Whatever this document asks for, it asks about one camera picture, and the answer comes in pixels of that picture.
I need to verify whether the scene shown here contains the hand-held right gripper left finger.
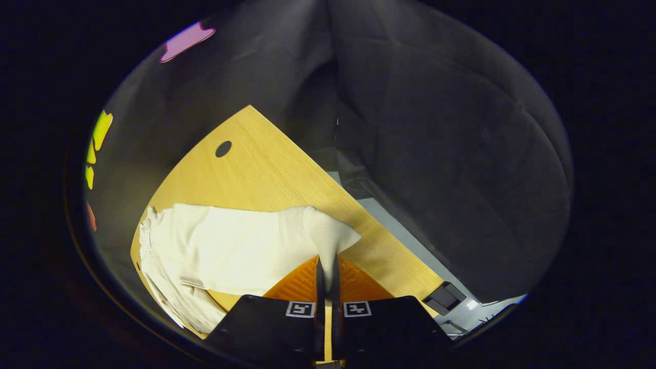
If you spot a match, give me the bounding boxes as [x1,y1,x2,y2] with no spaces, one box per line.
[205,255,326,365]

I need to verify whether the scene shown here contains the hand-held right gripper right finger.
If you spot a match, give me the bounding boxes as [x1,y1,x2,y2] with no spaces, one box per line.
[331,254,454,362]

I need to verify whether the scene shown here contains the cream knit sweater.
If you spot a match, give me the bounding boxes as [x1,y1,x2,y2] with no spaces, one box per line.
[138,203,362,334]

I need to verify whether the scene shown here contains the small black box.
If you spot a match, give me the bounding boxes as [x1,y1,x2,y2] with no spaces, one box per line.
[423,281,468,316]

